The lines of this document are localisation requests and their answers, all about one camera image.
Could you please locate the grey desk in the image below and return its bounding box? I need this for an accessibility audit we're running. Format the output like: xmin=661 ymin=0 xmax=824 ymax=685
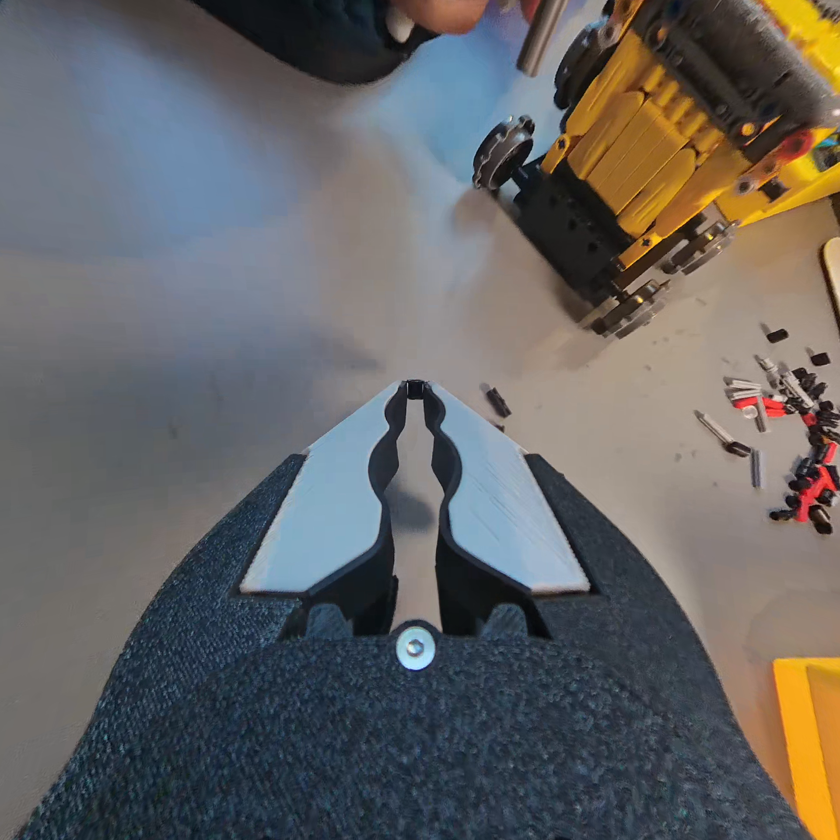
xmin=0 ymin=0 xmax=840 ymax=840

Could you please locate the pile of red black pins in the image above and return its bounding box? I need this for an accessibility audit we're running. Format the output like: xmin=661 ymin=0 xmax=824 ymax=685
xmin=722 ymin=322 xmax=840 ymax=536

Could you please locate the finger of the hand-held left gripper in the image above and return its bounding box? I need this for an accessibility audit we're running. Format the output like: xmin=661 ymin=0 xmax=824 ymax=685
xmin=514 ymin=0 xmax=570 ymax=76

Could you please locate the grey axle with black connector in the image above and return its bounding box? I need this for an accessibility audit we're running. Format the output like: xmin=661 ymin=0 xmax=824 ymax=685
xmin=694 ymin=410 xmax=753 ymax=459

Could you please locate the white book stand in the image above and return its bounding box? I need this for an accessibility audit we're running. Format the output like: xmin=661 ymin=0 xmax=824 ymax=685
xmin=820 ymin=238 xmax=840 ymax=330

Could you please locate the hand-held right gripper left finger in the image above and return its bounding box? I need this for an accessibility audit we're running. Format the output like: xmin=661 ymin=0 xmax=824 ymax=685
xmin=238 ymin=381 xmax=409 ymax=636

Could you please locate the grey toothed wheel hub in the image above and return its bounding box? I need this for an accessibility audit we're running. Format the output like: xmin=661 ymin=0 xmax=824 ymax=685
xmin=579 ymin=277 xmax=672 ymax=340
xmin=471 ymin=115 xmax=537 ymax=193
xmin=553 ymin=16 xmax=616 ymax=110
xmin=661 ymin=218 xmax=742 ymax=278

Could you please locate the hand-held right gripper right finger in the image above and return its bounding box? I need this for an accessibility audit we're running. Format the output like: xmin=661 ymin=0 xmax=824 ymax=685
xmin=422 ymin=381 xmax=592 ymax=636

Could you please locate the yellow plastic storage bin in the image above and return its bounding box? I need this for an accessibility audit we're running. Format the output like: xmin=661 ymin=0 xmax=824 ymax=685
xmin=773 ymin=658 xmax=840 ymax=840

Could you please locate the yellow black toy brick vehicle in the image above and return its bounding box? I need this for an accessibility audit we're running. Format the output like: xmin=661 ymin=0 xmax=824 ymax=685
xmin=472 ymin=0 xmax=840 ymax=340

